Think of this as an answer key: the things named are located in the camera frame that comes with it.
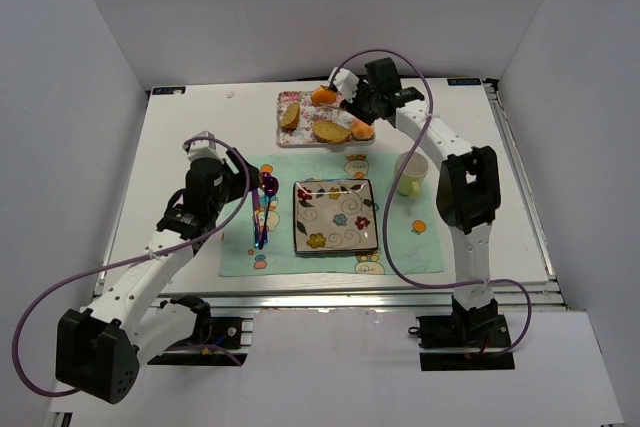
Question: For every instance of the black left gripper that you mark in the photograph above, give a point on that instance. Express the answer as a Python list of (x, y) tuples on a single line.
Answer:
[(244, 173)]

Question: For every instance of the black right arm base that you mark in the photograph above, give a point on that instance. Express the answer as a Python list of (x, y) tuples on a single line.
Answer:
[(464, 340)]

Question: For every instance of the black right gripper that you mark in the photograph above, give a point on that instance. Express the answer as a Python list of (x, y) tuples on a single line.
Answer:
[(358, 107)]

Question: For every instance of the sliced bread piece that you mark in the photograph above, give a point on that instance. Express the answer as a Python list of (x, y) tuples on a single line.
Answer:
[(329, 132)]

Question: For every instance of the floral serving tray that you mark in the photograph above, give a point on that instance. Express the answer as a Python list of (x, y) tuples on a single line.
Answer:
[(303, 136)]

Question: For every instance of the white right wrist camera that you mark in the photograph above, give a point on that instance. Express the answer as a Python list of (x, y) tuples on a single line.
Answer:
[(344, 82)]

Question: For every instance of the pale yellow mug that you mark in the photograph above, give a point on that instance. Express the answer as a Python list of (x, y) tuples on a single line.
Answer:
[(413, 175)]

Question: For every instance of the orange glossy bread roll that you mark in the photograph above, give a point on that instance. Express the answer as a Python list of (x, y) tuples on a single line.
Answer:
[(323, 96)]

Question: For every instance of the metal tongs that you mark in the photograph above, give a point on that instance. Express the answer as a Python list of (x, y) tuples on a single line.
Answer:
[(332, 111)]

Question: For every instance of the small bread slice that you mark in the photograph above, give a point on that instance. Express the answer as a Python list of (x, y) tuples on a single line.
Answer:
[(290, 118)]

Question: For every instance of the iridescent purple spoon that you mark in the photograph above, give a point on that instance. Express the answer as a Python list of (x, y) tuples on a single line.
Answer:
[(270, 186)]

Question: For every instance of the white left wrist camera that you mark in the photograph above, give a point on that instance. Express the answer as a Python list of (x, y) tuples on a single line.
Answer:
[(201, 146)]

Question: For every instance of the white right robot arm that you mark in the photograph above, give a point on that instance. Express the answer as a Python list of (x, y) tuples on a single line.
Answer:
[(467, 197)]

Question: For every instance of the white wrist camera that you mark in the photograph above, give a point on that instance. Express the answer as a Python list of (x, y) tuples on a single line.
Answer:
[(201, 146), (344, 82)]

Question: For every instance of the mint green cartoon placemat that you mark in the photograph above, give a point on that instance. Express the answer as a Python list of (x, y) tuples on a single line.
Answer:
[(410, 228)]

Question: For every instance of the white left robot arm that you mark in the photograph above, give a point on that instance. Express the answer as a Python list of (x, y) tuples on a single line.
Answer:
[(101, 349)]

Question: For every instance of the round bread bun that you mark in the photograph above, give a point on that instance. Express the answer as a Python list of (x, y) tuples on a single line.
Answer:
[(362, 131)]

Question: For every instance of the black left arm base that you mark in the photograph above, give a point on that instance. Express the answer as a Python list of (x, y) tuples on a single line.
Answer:
[(216, 340)]

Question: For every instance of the square floral ceramic plate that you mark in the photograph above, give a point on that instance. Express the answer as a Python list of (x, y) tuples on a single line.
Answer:
[(335, 216)]

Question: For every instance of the iridescent purple knife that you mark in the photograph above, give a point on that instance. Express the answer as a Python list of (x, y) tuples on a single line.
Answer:
[(255, 201)]

